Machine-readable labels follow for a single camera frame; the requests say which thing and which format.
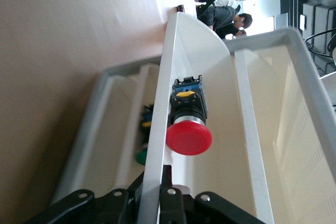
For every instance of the person in dark shirt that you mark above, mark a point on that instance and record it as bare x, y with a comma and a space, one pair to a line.
220, 15

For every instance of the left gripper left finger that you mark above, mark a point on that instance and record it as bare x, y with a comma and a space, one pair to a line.
78, 208

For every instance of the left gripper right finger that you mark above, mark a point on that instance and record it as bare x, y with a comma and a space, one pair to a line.
172, 208

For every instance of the red mushroom push button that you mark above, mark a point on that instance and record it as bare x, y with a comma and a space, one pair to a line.
189, 140

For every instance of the white grey drawer cabinet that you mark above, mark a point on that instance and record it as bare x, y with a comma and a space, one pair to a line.
307, 77

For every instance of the person in white shirt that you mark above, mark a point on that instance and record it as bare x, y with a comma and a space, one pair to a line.
227, 1

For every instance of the green push button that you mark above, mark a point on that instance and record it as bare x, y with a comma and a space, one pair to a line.
143, 155

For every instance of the white divider panel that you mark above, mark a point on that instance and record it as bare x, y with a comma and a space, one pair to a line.
157, 103

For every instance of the small dark metal fixture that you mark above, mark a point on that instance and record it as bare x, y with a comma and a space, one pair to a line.
180, 8

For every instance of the dark haired person bending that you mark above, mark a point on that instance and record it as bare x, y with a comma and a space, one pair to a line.
237, 33

